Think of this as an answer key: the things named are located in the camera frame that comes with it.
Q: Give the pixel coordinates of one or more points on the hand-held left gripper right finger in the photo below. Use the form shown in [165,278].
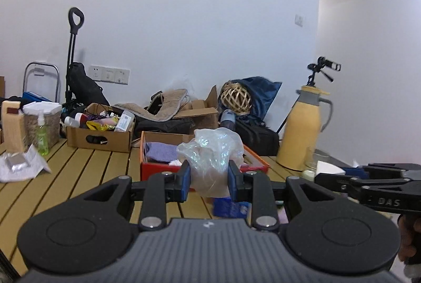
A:
[232,179]

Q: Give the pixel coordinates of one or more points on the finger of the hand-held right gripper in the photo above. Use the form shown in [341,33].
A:
[388,168]
[338,182]

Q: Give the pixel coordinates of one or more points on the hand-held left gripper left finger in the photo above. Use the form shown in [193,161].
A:
[186,179]

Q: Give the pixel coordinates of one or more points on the red cardboard box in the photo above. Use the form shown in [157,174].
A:
[154,171]

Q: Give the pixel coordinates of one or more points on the clear plastic bag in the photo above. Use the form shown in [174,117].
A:
[210,151]

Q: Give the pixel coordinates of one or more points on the purple knitted pouch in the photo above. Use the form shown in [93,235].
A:
[161,151]

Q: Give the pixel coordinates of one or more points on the person's right hand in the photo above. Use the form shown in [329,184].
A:
[409,240]

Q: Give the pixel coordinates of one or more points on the purple tissue box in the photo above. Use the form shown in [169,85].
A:
[329,167]

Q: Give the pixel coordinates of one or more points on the small blue box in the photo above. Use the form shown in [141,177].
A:
[227,207]

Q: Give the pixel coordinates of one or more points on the clear drinking glass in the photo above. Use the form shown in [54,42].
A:
[317,158]

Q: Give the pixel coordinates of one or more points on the black duffel bag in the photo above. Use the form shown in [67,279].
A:
[256,138]

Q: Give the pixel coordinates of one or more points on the blue water bottle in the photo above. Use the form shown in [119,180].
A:
[227,118]

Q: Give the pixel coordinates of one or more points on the open brown cardboard box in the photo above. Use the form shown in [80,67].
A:
[200,116]

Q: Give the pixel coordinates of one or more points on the yellow thermos jug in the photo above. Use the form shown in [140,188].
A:
[299,131]

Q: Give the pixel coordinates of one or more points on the beige fleece mat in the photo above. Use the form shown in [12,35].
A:
[164,105]

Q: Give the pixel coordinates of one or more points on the wicker ball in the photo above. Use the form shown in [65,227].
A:
[235,98]

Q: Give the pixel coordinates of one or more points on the dark blue cloth bag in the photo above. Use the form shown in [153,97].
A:
[263,95]

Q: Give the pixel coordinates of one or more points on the wooden slat folding table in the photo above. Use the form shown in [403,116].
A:
[92,171]

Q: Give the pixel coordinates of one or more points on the yellow snack packet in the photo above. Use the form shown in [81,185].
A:
[102,125]

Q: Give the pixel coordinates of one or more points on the black tripod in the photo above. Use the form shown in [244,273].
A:
[312,72]

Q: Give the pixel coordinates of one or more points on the small brown cardboard box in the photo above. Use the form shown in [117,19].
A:
[79,138]

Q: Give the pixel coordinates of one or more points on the white bottle red cap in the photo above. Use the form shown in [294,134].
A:
[74,120]

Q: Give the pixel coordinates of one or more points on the black trolley bag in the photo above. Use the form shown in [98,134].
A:
[82,85]

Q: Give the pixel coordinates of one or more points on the green spray bottle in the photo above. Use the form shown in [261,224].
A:
[42,141]

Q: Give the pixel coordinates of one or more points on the white paper sheets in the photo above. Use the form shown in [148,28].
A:
[29,167]

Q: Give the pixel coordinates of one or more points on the clear storage container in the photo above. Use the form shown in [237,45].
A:
[31,128]

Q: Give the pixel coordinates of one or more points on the silver foil packet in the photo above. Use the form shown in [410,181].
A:
[16,162]

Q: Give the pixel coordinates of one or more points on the flat blue box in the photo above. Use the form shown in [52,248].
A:
[36,97]

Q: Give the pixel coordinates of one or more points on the tan carton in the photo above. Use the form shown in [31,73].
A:
[13,128]

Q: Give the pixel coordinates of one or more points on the metal folding stool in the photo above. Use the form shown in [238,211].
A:
[41,64]

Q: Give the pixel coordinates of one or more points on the black camera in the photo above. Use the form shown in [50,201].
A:
[329,65]

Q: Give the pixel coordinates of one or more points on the white wall socket strip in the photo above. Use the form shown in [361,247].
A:
[110,74]

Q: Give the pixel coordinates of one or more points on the white wall switch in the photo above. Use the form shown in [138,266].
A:
[298,20]

